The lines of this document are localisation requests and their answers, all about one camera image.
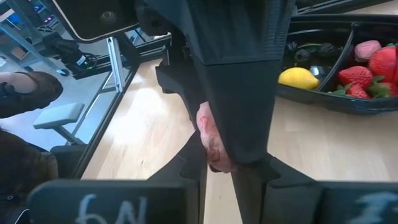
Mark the office chair grey armrest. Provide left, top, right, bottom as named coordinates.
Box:
left=33, top=102, right=88, bottom=180

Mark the yellow toy lemon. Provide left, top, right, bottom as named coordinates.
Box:
left=277, top=67, right=320, bottom=91

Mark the dark toy blackberry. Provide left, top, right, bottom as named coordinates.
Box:
left=317, top=42, right=343, bottom=60
left=294, top=49, right=312, bottom=65

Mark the black plastic tupperware container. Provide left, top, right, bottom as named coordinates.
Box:
left=275, top=14, right=398, bottom=116

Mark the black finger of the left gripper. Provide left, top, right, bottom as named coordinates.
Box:
left=154, top=58, right=206, bottom=130
left=191, top=57, right=283, bottom=165

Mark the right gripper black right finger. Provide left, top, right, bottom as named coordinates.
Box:
left=231, top=152, right=324, bottom=224

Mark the realistic red toy strawberry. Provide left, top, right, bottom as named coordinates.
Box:
left=329, top=83, right=371, bottom=100
left=338, top=65, right=374, bottom=90

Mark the person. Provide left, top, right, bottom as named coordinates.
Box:
left=0, top=71, right=64, bottom=224

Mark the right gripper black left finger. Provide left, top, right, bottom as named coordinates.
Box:
left=146, top=130, right=208, bottom=224

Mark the painted red toy strawberry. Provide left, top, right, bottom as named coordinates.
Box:
left=368, top=45, right=398, bottom=83

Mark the black aluminium table frame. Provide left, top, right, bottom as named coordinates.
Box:
left=71, top=0, right=398, bottom=180

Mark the silver metal bracket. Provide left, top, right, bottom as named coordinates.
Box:
left=105, top=36, right=127, bottom=93

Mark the black panel with pale edge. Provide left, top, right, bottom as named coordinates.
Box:
left=51, top=0, right=140, bottom=44

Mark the pink toy raspberry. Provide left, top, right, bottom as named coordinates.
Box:
left=354, top=39, right=382, bottom=62
left=195, top=101, right=238, bottom=174

